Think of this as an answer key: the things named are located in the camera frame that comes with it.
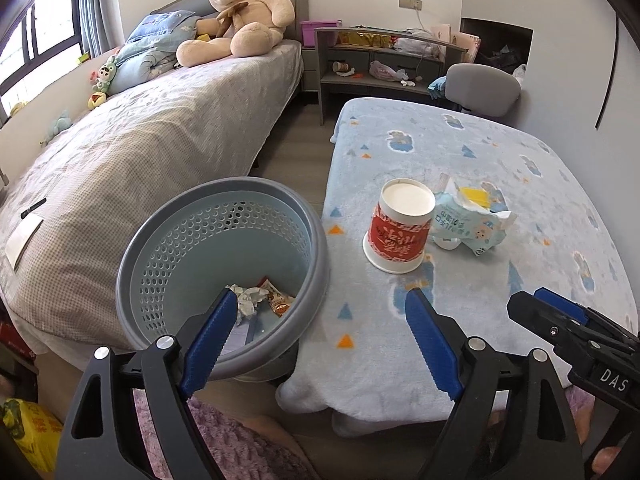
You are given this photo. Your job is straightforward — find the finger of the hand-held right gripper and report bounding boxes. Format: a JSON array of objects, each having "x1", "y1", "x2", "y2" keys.
[
  {"x1": 534, "y1": 287, "x2": 640, "y2": 340},
  {"x1": 507, "y1": 290, "x2": 640, "y2": 373}
]

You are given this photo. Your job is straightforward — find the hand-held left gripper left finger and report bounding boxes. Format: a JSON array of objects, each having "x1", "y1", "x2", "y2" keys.
[{"x1": 55, "y1": 287, "x2": 238, "y2": 480}]

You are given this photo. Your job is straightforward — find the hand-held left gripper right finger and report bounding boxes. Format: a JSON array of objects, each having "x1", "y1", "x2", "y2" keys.
[{"x1": 404, "y1": 287, "x2": 586, "y2": 480}]

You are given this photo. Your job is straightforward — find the red white snack wrapper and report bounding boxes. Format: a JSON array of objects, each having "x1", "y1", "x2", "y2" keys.
[{"x1": 257, "y1": 277, "x2": 296, "y2": 317}]

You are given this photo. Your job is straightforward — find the grey perforated trash bin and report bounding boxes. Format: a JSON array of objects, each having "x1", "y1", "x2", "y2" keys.
[{"x1": 116, "y1": 176, "x2": 331, "y2": 381}]

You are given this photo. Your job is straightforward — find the red paper cup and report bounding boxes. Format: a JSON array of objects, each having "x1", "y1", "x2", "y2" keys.
[{"x1": 362, "y1": 179, "x2": 436, "y2": 275}]

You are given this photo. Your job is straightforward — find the blue white plastic pack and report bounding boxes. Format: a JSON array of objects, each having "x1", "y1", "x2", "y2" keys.
[{"x1": 431, "y1": 172, "x2": 517, "y2": 257}]

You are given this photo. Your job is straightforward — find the person's right hand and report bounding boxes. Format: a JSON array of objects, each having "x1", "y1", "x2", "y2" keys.
[{"x1": 592, "y1": 446, "x2": 633, "y2": 480}]

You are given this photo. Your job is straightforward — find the yellow plastic bag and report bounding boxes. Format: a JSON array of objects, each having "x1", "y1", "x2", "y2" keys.
[{"x1": 0, "y1": 399, "x2": 63, "y2": 473}]

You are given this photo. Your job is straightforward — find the grey checked bed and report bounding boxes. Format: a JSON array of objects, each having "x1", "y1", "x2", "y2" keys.
[{"x1": 0, "y1": 40, "x2": 305, "y2": 361}]

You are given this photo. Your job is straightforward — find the white paper sheet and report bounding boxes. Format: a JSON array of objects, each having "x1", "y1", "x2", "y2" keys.
[{"x1": 6, "y1": 212, "x2": 43, "y2": 271}]

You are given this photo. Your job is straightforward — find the black pen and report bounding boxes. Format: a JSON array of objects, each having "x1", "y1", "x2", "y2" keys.
[{"x1": 20, "y1": 197, "x2": 48, "y2": 220}]

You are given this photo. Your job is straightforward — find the grey office chair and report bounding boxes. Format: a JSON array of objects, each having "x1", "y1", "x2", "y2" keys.
[{"x1": 445, "y1": 63, "x2": 522, "y2": 121}]

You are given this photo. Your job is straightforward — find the blue plush toy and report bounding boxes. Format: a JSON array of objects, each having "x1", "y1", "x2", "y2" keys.
[{"x1": 40, "y1": 110, "x2": 73, "y2": 146}]

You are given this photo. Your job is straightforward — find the grey desk shelf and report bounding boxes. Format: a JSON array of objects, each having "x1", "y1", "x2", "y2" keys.
[{"x1": 314, "y1": 26, "x2": 471, "y2": 126}]

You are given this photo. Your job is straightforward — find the pink gift bag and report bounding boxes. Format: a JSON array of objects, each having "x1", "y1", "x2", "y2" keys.
[{"x1": 432, "y1": 24, "x2": 482, "y2": 61}]

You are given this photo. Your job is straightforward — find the pink plastic bag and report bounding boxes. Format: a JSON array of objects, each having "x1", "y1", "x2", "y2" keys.
[{"x1": 369, "y1": 60, "x2": 411, "y2": 82}]

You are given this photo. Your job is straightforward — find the blue folded quilt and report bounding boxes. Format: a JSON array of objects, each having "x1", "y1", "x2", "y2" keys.
[{"x1": 107, "y1": 40, "x2": 183, "y2": 96}]

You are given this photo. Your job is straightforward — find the green white plush toy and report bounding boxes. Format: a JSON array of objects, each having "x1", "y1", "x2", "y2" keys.
[{"x1": 91, "y1": 55, "x2": 120, "y2": 95}]

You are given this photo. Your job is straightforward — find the white plastic bag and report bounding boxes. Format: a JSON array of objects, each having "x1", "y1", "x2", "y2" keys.
[{"x1": 392, "y1": 30, "x2": 443, "y2": 56}]

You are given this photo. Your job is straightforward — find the white wardrobe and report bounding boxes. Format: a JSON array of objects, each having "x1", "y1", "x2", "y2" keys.
[{"x1": 460, "y1": 0, "x2": 640, "y2": 191}]

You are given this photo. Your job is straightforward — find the gold foil packages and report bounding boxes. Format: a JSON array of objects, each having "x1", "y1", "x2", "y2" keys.
[{"x1": 340, "y1": 31, "x2": 393, "y2": 48}]

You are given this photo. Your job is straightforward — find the blue pillow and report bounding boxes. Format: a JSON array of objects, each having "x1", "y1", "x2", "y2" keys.
[{"x1": 126, "y1": 10, "x2": 197, "y2": 43}]

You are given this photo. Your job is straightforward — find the large beige teddy bear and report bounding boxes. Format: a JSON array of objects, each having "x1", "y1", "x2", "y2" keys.
[{"x1": 176, "y1": 0, "x2": 296, "y2": 68}]

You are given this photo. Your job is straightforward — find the pink storage box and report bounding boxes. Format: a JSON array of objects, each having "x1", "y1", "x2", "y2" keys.
[{"x1": 299, "y1": 20, "x2": 343, "y2": 48}]

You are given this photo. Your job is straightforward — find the window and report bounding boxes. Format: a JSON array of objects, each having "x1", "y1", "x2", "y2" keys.
[{"x1": 0, "y1": 0, "x2": 83, "y2": 121}]

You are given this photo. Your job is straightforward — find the grey curtain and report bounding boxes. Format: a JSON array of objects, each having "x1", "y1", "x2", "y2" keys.
[{"x1": 75, "y1": 0, "x2": 121, "y2": 58}]

